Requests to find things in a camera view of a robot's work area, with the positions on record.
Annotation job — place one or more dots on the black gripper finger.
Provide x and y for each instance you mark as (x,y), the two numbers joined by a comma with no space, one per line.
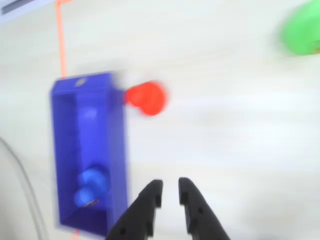
(140,215)
(200,217)

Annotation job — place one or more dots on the blue rubber duck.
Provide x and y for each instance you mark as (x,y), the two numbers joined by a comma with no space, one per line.
(92,185)

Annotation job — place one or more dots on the blue plastic box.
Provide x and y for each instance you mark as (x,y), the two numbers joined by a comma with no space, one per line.
(115,150)

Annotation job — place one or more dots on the red rubber duck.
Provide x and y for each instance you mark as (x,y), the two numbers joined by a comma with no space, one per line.
(148,98)

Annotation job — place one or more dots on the green rubber duck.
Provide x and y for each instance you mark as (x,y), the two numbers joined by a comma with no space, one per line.
(301,30)

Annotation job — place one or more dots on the orange tape strip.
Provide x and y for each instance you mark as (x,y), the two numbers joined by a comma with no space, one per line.
(61,45)
(63,1)

